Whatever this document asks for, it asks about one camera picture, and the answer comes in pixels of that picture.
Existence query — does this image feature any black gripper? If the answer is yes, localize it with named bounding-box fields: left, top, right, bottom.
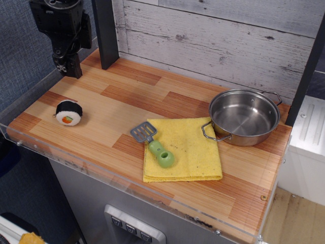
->
left=49, top=33, right=82, bottom=79

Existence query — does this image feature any stainless steel pot bowl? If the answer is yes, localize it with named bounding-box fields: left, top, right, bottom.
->
left=201, top=89, right=282, bottom=146

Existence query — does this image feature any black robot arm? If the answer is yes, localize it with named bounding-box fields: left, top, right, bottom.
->
left=29, top=0, right=92, bottom=79

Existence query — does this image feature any plush sushi roll toy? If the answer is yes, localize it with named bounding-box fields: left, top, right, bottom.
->
left=53, top=100, right=83, bottom=126

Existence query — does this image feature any clear acrylic table guard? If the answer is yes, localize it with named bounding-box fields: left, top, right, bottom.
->
left=1, top=51, right=291, bottom=243

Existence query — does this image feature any green grey toy spatula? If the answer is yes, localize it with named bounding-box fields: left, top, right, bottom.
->
left=130, top=121, right=175, bottom=168

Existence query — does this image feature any yellow folded cloth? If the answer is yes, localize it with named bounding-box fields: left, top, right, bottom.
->
left=143, top=117, right=222, bottom=182

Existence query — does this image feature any silver cabinet button panel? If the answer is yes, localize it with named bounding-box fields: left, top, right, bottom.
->
left=104, top=204, right=167, bottom=243

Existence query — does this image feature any yellow object bottom left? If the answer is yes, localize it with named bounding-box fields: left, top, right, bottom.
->
left=19, top=232, right=45, bottom=244

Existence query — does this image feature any white box at right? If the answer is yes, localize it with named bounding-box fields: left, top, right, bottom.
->
left=278, top=96, right=324, bottom=205

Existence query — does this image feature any dark right vertical post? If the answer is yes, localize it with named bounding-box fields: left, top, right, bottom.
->
left=285, top=15, right=324, bottom=127

